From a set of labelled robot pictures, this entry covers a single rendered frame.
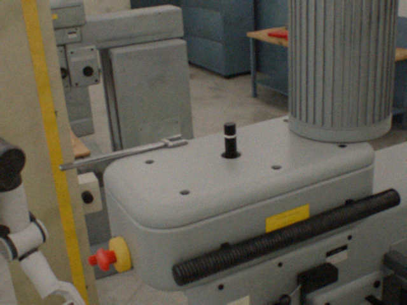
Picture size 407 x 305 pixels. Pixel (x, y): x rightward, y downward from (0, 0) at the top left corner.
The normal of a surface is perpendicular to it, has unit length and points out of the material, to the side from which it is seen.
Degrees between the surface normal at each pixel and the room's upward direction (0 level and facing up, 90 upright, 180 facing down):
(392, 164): 0
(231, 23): 90
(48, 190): 90
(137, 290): 0
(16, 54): 90
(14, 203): 97
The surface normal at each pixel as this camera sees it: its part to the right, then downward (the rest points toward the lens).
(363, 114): 0.23, 0.36
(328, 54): -0.44, 0.37
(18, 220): 0.73, 0.32
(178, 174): -0.07, -0.92
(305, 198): 0.46, 0.31
